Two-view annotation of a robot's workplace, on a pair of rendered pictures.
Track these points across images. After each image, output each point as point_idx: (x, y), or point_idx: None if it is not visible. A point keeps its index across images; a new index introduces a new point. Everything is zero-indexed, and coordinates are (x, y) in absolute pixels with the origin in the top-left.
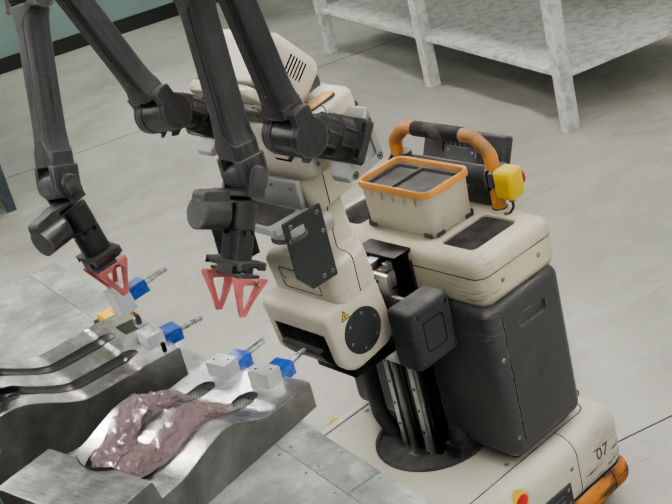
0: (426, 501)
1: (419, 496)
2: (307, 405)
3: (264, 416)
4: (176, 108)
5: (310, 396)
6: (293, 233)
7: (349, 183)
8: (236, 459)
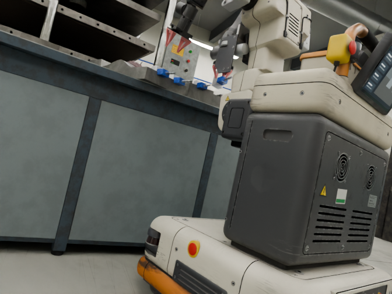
0: (47, 46)
1: (52, 48)
2: (142, 74)
3: (130, 66)
4: None
5: (144, 72)
6: (221, 42)
7: (269, 38)
8: None
